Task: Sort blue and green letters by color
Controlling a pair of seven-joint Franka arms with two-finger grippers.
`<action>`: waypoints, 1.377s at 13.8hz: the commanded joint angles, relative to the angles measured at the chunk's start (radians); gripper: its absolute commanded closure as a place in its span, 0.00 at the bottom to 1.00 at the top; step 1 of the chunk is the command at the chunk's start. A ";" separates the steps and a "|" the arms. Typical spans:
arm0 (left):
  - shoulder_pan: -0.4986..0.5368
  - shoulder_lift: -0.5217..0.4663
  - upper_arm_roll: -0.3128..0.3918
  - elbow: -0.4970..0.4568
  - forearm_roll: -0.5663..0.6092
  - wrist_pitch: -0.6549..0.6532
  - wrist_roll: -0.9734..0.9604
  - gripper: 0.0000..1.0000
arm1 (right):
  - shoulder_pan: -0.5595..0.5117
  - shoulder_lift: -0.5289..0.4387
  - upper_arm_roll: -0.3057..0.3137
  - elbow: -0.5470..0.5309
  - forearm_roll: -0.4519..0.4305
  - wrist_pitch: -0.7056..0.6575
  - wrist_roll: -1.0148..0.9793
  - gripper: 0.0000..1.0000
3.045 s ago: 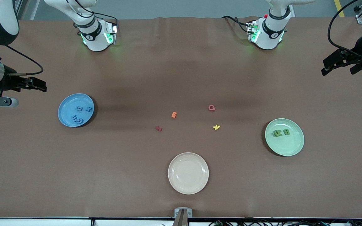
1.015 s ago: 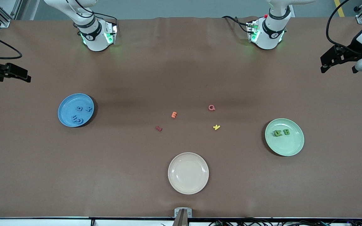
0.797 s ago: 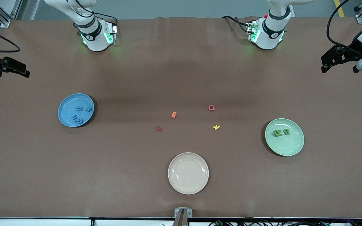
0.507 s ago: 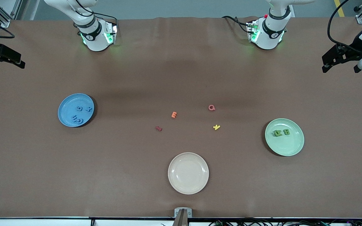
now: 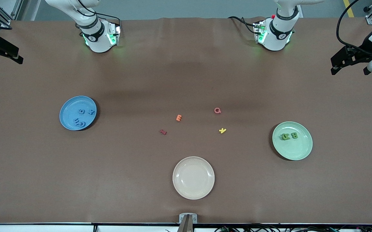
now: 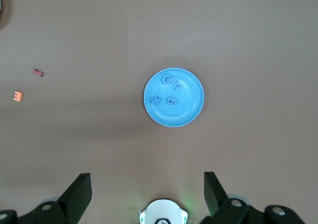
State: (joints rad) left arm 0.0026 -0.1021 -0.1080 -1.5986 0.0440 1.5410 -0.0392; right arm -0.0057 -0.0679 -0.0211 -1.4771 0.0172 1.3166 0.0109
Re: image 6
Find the blue round plate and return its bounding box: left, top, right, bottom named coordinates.
left=143, top=68, right=205, bottom=128

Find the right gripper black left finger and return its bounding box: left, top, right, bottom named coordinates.
left=16, top=173, right=92, bottom=224

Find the brown table mat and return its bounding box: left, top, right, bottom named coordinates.
left=0, top=0, right=318, bottom=224

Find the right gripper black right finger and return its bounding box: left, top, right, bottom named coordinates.
left=203, top=171, right=265, bottom=224

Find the blue foam letter m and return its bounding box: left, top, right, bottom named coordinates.
left=170, top=77, right=182, bottom=91

